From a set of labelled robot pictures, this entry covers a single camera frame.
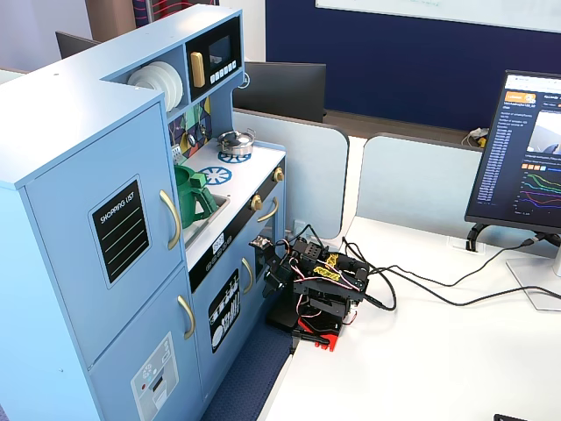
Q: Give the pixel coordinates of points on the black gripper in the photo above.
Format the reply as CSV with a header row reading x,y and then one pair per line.
x,y
271,274

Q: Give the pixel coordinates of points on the blue door with shopping list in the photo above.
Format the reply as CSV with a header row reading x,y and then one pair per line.
x,y
66,219

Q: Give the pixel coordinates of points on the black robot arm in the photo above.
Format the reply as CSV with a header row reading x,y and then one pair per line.
x,y
324,298

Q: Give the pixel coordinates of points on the blue oven door with window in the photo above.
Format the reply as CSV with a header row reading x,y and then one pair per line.
x,y
268,211

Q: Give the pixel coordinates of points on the blue door with dish print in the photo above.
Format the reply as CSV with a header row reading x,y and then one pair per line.
x,y
201,316

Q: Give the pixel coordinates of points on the blue door with ice dispenser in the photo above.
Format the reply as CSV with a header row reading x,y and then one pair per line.
x,y
131,342

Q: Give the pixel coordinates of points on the black toy microwave door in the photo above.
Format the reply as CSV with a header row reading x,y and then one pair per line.
x,y
195,44

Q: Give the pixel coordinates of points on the blue toy kitchen cabinet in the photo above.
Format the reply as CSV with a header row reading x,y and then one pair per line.
x,y
66,101

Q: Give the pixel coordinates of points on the gold stove knob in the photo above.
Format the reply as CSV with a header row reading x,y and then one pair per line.
x,y
256,202
278,174

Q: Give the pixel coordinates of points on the grey toy sink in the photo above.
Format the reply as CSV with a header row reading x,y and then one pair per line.
x,y
197,234

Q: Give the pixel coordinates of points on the red table clamp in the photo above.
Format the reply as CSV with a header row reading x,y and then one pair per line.
x,y
326,340

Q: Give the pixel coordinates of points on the light grey desk divider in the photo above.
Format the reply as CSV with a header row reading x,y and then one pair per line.
x,y
416,184
307,166

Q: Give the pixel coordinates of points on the steel pot with lid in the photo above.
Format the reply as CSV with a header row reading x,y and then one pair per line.
x,y
236,142

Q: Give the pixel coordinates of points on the metal slotted spatula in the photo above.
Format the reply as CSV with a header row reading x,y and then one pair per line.
x,y
175,152

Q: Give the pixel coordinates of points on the metal ladle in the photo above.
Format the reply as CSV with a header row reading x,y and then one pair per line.
x,y
191,140

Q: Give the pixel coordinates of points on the wide black monitor back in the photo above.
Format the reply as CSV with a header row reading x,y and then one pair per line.
x,y
285,87

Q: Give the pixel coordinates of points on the white toy plate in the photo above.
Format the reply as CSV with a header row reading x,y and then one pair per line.
x,y
174,87
146,81
180,87

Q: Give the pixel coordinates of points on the yellow and white plugs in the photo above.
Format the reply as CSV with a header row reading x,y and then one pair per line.
x,y
477,137

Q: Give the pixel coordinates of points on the monitor with lit screen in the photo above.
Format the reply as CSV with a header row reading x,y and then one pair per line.
x,y
504,175

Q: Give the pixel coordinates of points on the silver monitor stand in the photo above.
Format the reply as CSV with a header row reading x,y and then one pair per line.
x,y
539,298

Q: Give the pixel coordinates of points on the black flat device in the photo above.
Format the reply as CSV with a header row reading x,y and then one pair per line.
x,y
526,417

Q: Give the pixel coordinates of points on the small black monitor back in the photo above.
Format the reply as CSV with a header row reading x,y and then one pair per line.
x,y
74,44

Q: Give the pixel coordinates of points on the small wrist camera board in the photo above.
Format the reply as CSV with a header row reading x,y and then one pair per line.
x,y
260,242

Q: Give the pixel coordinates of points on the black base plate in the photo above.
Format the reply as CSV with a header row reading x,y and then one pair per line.
x,y
282,318

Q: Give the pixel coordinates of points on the white wall board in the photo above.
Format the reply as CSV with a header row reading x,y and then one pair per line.
x,y
438,9

